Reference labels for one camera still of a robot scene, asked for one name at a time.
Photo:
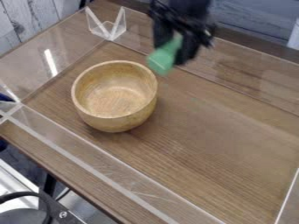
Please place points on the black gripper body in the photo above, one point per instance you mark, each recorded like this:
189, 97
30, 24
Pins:
188, 15

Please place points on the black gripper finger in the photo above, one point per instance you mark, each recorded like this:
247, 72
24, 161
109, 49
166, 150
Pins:
186, 52
165, 36

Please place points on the green rectangular block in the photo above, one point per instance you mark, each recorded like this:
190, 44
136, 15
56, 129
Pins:
160, 60

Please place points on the brown wooden bowl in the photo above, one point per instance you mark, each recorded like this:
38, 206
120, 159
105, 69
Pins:
114, 95

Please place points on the black table leg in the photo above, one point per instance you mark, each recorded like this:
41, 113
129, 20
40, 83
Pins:
49, 185

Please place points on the clear acrylic corner bracket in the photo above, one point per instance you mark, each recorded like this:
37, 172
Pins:
108, 30

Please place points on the clear acrylic tray wall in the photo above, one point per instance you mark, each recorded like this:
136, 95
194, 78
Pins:
213, 159

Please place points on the black metal bracket with screw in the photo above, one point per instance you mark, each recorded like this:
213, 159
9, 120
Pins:
60, 213

